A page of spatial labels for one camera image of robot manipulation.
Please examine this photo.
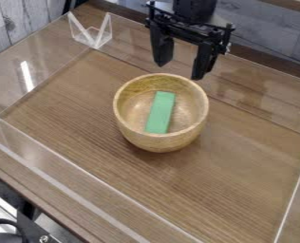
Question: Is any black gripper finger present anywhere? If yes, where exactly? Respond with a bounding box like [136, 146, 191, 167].
[190, 42, 217, 81]
[150, 22, 174, 66]

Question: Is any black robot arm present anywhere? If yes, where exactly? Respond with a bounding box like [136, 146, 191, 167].
[144, 0, 237, 80]

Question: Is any black cable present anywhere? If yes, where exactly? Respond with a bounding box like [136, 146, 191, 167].
[0, 217, 23, 243]

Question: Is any wooden bowl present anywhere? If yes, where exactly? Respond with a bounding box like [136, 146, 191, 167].
[112, 73, 210, 153]

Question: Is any green rectangular block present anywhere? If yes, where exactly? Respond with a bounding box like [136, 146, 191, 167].
[144, 91, 175, 134]

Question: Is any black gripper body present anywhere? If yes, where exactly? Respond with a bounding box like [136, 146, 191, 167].
[146, 0, 235, 54]

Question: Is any black metal table bracket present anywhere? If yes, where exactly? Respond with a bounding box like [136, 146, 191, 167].
[16, 201, 51, 243]

